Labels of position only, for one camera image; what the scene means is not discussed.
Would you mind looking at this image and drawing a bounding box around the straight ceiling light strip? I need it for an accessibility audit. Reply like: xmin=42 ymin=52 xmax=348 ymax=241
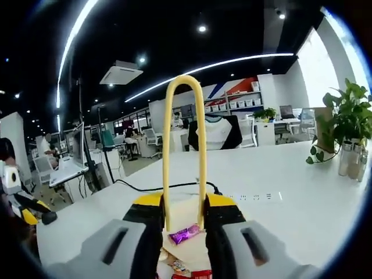
xmin=55 ymin=0 xmax=100 ymax=109

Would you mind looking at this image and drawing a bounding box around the large green potted plant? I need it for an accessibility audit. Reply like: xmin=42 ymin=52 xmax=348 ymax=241
xmin=305 ymin=78 xmax=372 ymax=165

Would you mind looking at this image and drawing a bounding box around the shelf of white storage bins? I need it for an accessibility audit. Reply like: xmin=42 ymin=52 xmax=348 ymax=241
xmin=203 ymin=81 xmax=263 ymax=116

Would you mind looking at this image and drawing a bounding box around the ceiling air conditioner unit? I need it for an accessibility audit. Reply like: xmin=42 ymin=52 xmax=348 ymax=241
xmin=99 ymin=60 xmax=144 ymax=85

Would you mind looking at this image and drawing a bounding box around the white mesh office chair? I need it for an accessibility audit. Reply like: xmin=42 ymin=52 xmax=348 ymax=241
xmin=144 ymin=129 xmax=163 ymax=159

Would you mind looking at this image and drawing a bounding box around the chair with black white shirt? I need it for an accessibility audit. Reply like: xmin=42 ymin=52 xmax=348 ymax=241
xmin=188 ymin=115 xmax=244 ymax=152

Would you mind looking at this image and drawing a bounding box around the tall black stand pole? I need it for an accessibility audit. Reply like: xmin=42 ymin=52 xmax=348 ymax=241
xmin=76 ymin=77 xmax=96 ymax=192

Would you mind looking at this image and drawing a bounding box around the curved ceiling light strip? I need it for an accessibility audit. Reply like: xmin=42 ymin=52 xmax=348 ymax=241
xmin=124 ymin=52 xmax=295 ymax=103

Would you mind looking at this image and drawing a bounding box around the narrow bright window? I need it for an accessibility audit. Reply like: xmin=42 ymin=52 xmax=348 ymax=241
xmin=295 ymin=27 xmax=335 ymax=109

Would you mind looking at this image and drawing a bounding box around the small tan food packet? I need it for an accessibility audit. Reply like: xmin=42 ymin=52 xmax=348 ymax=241
xmin=170 ymin=257 xmax=187 ymax=274

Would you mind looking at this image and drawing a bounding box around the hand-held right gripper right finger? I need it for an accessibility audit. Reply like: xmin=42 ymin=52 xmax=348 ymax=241
xmin=203 ymin=194 xmax=323 ymax=279

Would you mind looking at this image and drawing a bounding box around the beige hexagonal container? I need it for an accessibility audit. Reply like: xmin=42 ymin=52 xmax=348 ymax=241
xmin=161 ymin=193 xmax=209 ymax=248

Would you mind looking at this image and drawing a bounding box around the white table power strip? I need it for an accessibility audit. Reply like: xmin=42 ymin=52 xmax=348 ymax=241
xmin=228 ymin=191 xmax=283 ymax=203

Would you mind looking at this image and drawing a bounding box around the brown paper bag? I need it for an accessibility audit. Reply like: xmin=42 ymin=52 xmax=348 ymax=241
xmin=315 ymin=107 xmax=335 ymax=154

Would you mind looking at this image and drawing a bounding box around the white laptop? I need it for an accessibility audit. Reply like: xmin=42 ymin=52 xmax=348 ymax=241
xmin=48 ymin=121 xmax=90 ymax=187

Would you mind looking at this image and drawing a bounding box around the small potted plant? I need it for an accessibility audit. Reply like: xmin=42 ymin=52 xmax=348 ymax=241
xmin=252 ymin=108 xmax=277 ymax=122

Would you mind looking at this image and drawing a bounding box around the white cabinet desk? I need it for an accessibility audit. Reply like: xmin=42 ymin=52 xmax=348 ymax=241
xmin=255 ymin=117 xmax=316 ymax=146

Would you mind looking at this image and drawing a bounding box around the black power cable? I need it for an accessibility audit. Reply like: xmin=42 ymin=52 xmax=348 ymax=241
xmin=115 ymin=178 xmax=224 ymax=196

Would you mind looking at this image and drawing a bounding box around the teal board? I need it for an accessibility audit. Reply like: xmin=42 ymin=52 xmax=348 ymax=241
xmin=101 ymin=129 xmax=116 ymax=151

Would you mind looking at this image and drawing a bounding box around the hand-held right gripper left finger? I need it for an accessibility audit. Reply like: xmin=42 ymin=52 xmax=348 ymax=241
xmin=45 ymin=194 xmax=164 ymax=279

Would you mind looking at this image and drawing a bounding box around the purple food packet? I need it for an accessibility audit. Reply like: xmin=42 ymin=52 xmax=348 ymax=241
xmin=167 ymin=223 xmax=202 ymax=245

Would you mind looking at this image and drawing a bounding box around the long red food packet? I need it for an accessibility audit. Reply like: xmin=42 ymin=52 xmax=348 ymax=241
xmin=190 ymin=269 xmax=213 ymax=279

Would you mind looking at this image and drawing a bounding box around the black desk monitor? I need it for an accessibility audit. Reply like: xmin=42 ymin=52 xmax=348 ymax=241
xmin=279 ymin=105 xmax=295 ymax=120

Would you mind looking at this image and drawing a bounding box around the black mouse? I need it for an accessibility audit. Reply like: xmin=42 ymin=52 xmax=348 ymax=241
xmin=42 ymin=211 xmax=58 ymax=226

